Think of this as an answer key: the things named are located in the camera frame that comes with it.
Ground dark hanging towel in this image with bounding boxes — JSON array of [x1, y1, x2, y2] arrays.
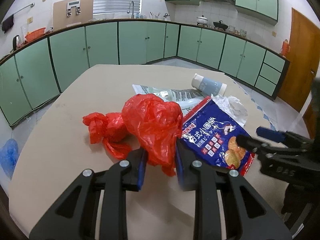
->
[[2, 14, 14, 33]]

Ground green lower cabinets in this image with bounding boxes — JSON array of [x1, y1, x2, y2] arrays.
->
[[1, 20, 290, 126]]

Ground blue plastic bag on floor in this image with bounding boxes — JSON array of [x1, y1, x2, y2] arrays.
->
[[0, 139, 20, 179]]

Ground brown wooden door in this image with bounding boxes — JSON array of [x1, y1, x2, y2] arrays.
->
[[278, 8, 319, 112]]

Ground orange plastic basin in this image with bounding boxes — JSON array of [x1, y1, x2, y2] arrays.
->
[[25, 28, 46, 43]]

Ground small red plastic bag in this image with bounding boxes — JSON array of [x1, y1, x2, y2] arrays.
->
[[82, 112, 132, 160]]

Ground chrome sink faucet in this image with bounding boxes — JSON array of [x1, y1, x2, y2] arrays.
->
[[127, 1, 135, 19]]

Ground black wok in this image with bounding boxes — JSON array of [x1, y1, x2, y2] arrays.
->
[[213, 21, 229, 31]]

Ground electric kettle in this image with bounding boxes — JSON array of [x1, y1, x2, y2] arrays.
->
[[12, 35, 23, 51]]

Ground large red plastic bag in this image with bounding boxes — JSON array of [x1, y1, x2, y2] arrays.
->
[[121, 94, 183, 177]]

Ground white cooking pot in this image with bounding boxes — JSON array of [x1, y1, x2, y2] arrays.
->
[[196, 15, 209, 27]]

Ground orange thermos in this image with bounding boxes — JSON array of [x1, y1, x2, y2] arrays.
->
[[280, 39, 290, 57]]

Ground cardboard box with dispenser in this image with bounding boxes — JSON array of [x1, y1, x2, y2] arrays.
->
[[53, 0, 94, 30]]

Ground blue white paper cup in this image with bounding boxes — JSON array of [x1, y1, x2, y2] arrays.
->
[[191, 74, 227, 96]]

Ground wall towel bar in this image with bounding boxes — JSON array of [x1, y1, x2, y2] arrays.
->
[[11, 2, 35, 16]]

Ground clear green printed wrapper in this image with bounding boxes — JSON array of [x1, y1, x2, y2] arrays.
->
[[132, 85, 204, 115]]

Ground blue cracker bag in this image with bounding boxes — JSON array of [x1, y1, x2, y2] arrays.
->
[[181, 96, 254, 176]]

